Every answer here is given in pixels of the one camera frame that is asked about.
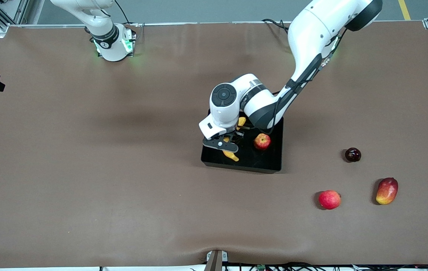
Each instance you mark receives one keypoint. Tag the front camera mount bracket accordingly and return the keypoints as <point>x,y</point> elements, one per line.
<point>214,263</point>

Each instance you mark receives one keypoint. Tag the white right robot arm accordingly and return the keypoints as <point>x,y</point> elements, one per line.
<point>110,49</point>

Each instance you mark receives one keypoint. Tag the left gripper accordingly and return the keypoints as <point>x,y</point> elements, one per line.
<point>237,136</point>

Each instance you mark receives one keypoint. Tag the red yellow mango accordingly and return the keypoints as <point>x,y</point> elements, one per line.
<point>387,191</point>

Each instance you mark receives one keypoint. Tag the yellow banana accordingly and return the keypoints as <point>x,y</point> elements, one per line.
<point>231,154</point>

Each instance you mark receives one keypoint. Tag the red pomegranate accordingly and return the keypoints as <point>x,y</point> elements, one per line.
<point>329,200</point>

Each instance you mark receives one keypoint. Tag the black plastic box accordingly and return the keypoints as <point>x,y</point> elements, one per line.
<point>259,160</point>

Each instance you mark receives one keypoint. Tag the red yellow apple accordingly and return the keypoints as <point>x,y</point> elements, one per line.
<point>262,142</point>

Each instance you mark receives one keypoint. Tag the brown table cover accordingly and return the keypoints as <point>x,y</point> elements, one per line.
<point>123,207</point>

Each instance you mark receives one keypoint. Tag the dark purple plum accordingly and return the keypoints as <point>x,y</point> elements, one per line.
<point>353,155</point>

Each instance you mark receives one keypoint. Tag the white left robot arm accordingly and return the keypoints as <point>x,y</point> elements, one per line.
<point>312,34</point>

